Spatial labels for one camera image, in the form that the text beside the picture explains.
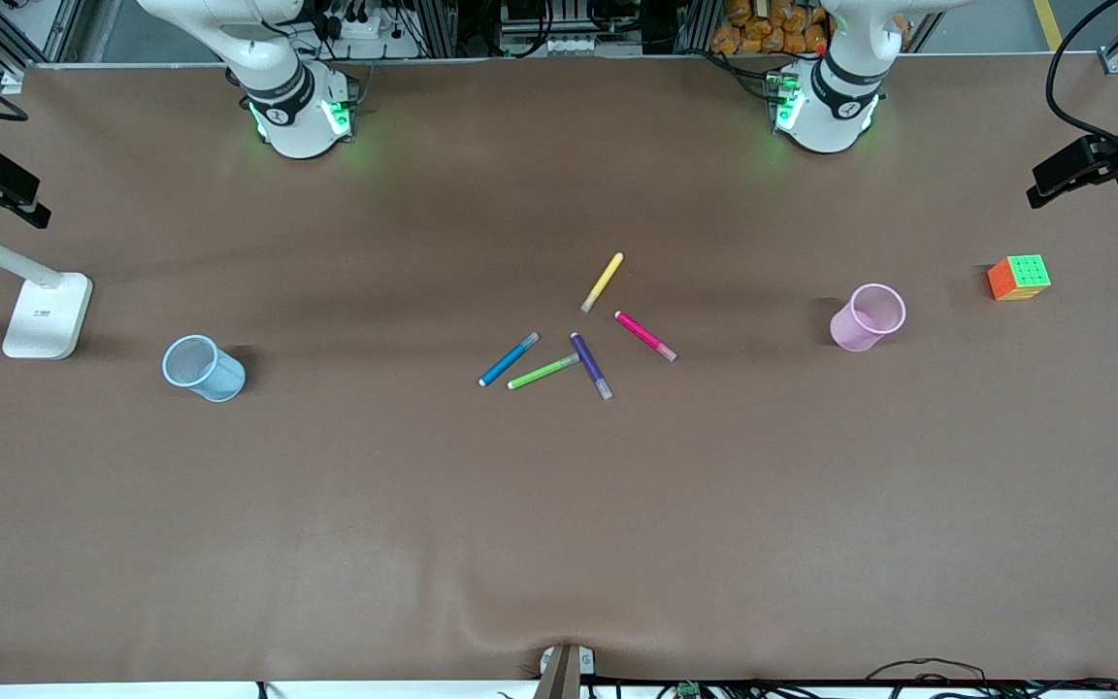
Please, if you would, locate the pink mesh cup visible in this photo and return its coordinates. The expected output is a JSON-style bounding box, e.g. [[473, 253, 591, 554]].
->
[[830, 283, 907, 352]]

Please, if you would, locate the wrinkled table cover sheet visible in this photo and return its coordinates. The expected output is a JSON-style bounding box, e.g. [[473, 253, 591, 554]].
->
[[0, 50, 1118, 685]]

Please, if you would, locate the blue marker pen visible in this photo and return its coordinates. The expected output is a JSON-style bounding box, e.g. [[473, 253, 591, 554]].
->
[[477, 332, 541, 388]]

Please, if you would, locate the white desk lamp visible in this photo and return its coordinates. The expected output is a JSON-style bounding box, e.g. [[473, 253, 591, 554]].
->
[[0, 221, 94, 361]]

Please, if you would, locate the green marker pen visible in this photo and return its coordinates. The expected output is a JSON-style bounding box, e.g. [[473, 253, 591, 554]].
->
[[507, 353, 581, 391]]

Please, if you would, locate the purple marker pen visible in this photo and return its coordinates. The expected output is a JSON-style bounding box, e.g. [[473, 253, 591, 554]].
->
[[570, 332, 613, 401]]

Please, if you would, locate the blue mesh cup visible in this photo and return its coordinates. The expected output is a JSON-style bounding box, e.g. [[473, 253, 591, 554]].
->
[[162, 335, 247, 403]]

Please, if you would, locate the orange snack bag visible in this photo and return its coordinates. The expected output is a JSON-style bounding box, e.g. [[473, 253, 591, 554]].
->
[[712, 0, 832, 56]]

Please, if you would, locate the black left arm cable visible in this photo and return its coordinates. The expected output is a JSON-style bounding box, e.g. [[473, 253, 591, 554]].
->
[[1046, 0, 1118, 156]]

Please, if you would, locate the white power strip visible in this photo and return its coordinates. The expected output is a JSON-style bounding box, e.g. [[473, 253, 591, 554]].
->
[[321, 8, 424, 59]]

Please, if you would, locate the colourful puzzle cube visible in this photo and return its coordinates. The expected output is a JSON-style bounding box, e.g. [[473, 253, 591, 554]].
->
[[987, 254, 1052, 302]]

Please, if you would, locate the thin black floor cable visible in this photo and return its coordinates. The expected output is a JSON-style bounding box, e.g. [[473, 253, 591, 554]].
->
[[865, 657, 989, 686]]

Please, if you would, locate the grey table edge clamp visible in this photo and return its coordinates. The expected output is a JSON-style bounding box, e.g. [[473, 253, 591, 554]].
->
[[532, 644, 597, 699]]

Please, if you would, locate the pink marker pen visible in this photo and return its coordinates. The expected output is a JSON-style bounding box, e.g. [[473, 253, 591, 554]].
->
[[614, 311, 678, 362]]

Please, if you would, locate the yellow marker pen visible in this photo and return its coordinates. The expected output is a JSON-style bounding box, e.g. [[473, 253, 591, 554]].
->
[[580, 252, 625, 314]]

